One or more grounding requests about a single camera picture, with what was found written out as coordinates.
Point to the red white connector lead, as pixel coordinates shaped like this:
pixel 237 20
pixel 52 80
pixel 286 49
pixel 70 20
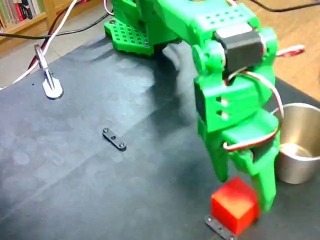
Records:
pixel 291 50

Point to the stainless steel cup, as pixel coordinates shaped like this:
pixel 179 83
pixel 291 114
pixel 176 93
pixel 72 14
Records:
pixel 297 167

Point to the red book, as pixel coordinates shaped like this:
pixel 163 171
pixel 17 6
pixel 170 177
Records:
pixel 19 11

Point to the red cube block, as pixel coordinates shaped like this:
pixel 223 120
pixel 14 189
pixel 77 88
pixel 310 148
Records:
pixel 232 202

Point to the metal table clamp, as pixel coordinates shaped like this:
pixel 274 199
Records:
pixel 51 88

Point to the wooden bookshelf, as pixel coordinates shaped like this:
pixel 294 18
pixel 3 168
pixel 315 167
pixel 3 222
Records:
pixel 27 25

